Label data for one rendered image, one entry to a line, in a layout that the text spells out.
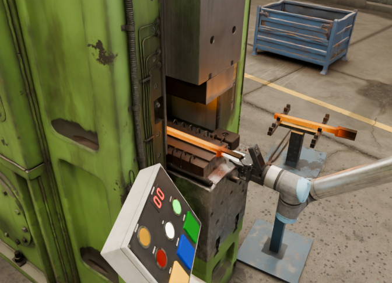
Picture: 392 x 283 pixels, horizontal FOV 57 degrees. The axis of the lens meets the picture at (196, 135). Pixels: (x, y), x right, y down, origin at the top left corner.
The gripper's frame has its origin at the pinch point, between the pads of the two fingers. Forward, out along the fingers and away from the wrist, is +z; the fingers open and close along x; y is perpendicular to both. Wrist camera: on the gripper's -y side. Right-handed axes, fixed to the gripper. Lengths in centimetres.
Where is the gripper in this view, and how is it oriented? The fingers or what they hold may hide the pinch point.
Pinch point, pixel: (225, 152)
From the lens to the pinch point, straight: 155.2
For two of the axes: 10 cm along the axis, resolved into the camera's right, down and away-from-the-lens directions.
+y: -0.5, 8.3, 5.5
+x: 5.6, -4.3, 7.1
